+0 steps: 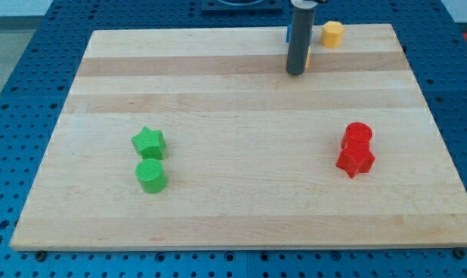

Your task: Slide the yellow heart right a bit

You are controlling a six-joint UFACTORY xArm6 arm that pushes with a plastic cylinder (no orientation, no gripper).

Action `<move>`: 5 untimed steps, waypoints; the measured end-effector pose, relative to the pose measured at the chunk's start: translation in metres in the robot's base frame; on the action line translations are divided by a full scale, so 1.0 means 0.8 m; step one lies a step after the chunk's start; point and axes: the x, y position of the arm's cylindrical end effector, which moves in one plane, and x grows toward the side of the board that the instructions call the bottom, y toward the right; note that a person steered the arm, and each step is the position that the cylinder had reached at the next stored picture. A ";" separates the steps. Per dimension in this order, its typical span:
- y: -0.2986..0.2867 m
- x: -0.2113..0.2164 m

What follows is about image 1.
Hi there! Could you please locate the white rod mount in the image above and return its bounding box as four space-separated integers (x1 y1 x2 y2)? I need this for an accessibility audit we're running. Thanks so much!
290 0 328 8

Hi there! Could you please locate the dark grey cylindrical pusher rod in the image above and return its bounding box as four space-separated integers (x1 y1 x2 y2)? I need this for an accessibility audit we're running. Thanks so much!
286 5 316 76

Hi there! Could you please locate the yellow heart block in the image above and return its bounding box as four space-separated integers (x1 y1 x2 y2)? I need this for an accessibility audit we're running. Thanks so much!
305 46 312 69

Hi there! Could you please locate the blue block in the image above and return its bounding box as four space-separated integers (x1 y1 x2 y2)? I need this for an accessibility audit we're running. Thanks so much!
286 24 292 43

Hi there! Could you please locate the yellow hexagon block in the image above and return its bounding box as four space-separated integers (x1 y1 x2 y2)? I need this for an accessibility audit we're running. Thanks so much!
320 21 345 49

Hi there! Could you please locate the red cylinder block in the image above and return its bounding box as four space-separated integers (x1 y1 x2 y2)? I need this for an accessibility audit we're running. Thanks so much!
340 122 373 150

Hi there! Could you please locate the red star block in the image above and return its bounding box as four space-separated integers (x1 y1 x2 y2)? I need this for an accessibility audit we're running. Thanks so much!
336 141 375 178

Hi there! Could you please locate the wooden board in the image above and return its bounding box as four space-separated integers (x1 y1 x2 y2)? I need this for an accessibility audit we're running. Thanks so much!
10 24 467 251

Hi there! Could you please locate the green star block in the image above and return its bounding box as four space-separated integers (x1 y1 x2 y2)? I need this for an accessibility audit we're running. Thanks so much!
131 127 166 160

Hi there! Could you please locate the green cylinder block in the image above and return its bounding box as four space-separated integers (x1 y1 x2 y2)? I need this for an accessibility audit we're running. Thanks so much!
135 158 168 194

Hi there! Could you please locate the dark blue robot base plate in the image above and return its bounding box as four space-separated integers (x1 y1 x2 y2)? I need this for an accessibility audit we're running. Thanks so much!
200 0 284 12

